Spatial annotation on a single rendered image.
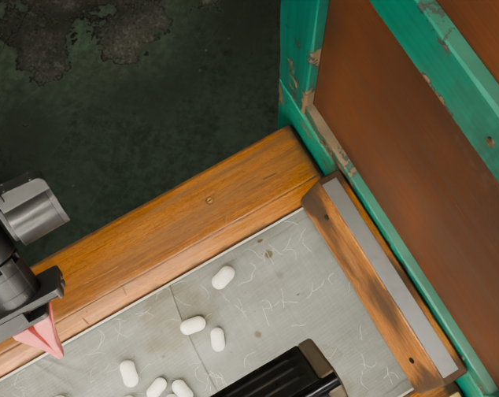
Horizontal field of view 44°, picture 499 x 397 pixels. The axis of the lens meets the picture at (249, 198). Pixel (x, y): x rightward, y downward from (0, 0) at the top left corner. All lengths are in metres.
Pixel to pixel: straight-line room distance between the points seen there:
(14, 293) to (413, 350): 0.48
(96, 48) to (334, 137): 1.22
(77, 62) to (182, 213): 1.09
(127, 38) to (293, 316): 1.22
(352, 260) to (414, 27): 0.42
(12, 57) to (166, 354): 1.29
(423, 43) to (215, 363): 0.58
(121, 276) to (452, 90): 0.59
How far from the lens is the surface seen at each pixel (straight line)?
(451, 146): 0.55
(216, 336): 0.90
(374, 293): 0.83
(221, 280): 0.90
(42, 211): 0.74
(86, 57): 1.94
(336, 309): 0.92
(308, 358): 0.57
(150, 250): 0.92
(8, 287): 0.76
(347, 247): 0.83
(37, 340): 0.80
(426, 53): 0.48
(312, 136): 0.88
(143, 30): 1.94
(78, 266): 0.94
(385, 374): 0.92
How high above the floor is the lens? 1.65
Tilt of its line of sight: 75 degrees down
